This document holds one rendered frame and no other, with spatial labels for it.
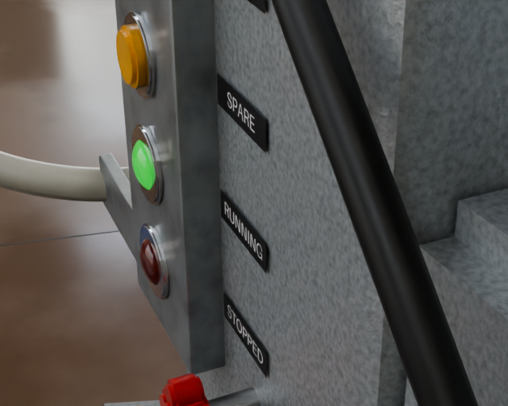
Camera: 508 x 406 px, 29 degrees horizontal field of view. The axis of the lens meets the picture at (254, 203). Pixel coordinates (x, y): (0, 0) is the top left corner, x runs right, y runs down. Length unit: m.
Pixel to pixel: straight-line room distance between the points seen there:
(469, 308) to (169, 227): 0.19
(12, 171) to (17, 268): 1.99
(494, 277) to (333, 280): 0.07
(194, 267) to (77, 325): 2.19
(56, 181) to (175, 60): 0.50
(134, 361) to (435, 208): 2.21
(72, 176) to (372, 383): 0.58
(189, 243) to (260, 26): 0.12
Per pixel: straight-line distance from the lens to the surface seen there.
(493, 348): 0.27
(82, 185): 0.87
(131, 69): 0.41
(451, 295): 0.28
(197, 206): 0.41
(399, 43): 0.26
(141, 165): 0.43
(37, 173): 0.88
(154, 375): 2.43
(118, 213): 0.85
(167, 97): 0.40
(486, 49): 0.27
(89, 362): 2.49
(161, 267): 0.45
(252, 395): 0.43
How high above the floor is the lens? 1.56
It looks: 31 degrees down
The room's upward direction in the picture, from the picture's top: 1 degrees counter-clockwise
